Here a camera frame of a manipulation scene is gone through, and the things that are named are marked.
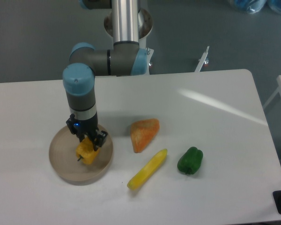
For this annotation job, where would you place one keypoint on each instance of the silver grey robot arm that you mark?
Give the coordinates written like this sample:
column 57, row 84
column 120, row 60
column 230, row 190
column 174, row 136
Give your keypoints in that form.
column 85, row 63

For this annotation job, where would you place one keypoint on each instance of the orange bread wedge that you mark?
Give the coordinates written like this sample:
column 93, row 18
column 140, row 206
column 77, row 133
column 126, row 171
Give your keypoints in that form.
column 142, row 132

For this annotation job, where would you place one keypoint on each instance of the beige round plate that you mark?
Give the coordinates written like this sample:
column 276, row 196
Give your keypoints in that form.
column 64, row 161

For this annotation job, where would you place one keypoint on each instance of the green bell pepper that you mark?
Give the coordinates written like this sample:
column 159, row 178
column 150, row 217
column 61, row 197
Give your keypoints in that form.
column 190, row 162

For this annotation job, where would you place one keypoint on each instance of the yellow corn cob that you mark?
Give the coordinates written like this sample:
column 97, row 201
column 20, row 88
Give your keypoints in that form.
column 143, row 175

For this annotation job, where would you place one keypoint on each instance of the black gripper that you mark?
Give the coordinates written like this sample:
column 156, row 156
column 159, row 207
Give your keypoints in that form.
column 89, row 128

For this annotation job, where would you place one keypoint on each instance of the yellow bell pepper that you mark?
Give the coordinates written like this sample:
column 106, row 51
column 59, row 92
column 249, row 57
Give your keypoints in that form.
column 86, row 152

